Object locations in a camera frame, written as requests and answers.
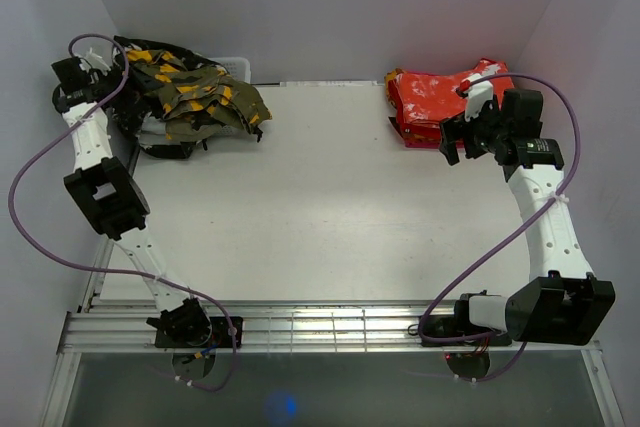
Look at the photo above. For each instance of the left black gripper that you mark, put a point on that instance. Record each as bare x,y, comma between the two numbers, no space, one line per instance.
113,75

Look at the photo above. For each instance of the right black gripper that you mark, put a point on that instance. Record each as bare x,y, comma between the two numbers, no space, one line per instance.
456,128

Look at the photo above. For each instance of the orange green camouflage trousers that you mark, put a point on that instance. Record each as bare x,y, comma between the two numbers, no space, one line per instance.
188,99

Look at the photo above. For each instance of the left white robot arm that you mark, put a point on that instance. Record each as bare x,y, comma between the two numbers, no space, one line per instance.
107,195

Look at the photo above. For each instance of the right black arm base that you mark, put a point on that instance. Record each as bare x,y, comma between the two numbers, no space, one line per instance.
446,326

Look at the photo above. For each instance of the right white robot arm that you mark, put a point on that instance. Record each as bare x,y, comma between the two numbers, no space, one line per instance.
563,302

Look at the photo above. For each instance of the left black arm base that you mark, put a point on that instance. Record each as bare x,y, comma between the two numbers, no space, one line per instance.
216,333

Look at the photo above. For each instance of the black white camouflage trousers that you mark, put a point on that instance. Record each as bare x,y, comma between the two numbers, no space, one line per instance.
152,144

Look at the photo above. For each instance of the red folded trousers stack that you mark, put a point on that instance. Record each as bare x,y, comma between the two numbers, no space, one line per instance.
415,134

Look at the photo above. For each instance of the white plastic basket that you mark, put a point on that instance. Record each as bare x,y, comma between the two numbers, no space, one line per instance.
239,68

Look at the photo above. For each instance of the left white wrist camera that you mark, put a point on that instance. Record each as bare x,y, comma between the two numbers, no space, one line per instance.
97,59

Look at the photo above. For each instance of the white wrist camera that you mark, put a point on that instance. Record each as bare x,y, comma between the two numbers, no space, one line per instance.
97,59
476,97

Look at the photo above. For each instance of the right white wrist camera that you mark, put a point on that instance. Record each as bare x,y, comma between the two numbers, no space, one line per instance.
476,97

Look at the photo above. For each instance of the aluminium rail frame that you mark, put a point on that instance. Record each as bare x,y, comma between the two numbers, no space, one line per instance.
269,328

